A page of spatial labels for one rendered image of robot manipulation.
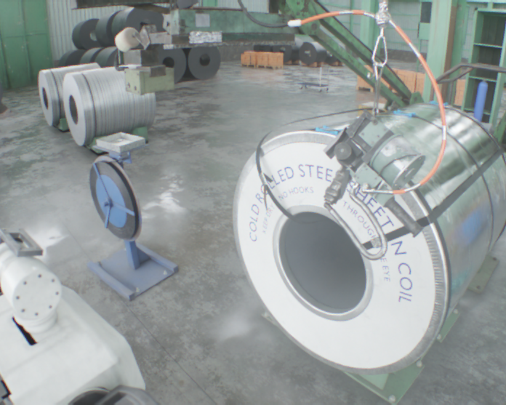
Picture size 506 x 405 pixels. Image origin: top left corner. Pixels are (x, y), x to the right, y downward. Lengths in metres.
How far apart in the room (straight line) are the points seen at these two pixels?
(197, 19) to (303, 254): 1.26
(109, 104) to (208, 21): 4.37
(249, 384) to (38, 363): 1.70
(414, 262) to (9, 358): 1.22
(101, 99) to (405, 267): 5.17
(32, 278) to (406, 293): 1.25
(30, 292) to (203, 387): 1.72
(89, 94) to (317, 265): 4.63
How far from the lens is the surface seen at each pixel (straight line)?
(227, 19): 1.71
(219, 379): 2.14
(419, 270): 1.36
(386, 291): 1.48
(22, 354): 0.53
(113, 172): 2.50
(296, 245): 1.88
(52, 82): 8.07
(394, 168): 1.08
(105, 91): 5.91
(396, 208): 1.10
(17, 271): 0.48
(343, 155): 1.18
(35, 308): 0.49
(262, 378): 2.14
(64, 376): 0.49
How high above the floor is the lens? 1.72
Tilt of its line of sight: 26 degrees down
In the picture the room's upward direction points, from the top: straight up
